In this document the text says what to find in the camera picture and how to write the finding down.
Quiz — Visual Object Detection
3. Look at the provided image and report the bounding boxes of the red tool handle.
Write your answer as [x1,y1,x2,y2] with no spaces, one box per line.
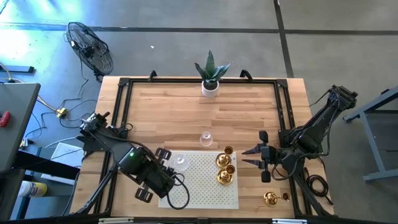
[0,111,12,128]

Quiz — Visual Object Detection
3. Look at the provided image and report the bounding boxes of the black floor bar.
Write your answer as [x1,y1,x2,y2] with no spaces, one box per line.
[0,64,35,74]

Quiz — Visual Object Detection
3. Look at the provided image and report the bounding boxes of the white paper sheet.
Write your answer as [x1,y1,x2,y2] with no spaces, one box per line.
[40,142,85,186]

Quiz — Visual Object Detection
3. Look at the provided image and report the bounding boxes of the black aluminium table frame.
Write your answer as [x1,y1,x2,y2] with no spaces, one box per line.
[76,70,335,218]

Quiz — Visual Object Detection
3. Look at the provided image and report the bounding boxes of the white and yellow spray can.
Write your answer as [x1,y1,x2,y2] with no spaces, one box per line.
[17,180,49,198]

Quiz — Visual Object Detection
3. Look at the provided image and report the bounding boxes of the clear glass candle holder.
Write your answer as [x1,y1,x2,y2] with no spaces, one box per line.
[172,154,190,172]
[199,131,214,147]

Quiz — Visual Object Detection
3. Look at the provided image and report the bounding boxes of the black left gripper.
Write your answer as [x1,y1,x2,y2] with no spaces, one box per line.
[135,148,177,203]

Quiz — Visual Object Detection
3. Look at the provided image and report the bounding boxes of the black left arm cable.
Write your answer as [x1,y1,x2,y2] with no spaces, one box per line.
[166,172,191,211]

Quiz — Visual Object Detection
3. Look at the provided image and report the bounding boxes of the yellow floor cable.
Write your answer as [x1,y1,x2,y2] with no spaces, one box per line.
[0,62,60,113]

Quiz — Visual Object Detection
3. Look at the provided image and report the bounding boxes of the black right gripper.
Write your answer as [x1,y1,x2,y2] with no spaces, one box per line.
[241,130,282,184]

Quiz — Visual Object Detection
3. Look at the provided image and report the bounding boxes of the white plant pot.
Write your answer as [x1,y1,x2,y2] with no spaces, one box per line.
[201,80,220,98]

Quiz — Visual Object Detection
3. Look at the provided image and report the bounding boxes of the grey side table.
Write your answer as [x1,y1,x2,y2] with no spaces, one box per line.
[0,82,41,174]

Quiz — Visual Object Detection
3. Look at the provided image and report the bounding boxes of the silver metal bracket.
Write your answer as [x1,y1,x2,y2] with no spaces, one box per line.
[98,217,134,224]
[272,218,308,224]

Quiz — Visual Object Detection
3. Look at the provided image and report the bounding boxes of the black floor fan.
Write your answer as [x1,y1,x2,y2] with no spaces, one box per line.
[63,21,115,82]

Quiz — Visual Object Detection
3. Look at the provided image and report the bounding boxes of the black diagonal frame strut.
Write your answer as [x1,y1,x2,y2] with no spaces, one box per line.
[76,152,122,215]
[285,155,330,217]

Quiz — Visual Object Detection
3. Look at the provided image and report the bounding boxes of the grey metal table frame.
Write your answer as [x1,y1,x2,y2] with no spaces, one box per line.
[343,83,398,183]

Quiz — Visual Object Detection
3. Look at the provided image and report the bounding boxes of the black floor cable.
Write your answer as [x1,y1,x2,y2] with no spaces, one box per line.
[30,55,100,141]

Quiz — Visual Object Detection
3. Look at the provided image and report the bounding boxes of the coiled black cable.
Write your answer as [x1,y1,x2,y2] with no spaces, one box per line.
[304,167,334,206]

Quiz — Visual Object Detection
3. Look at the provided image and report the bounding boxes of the green snake plant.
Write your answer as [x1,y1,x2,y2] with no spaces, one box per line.
[194,50,232,88]

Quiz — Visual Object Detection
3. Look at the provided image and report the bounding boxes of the gold candlestick holder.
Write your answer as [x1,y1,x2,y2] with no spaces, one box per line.
[215,145,234,170]
[216,164,236,187]
[262,190,291,207]

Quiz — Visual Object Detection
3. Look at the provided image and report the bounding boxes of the white perforated metal shelf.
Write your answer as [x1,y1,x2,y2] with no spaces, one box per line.
[157,150,239,210]

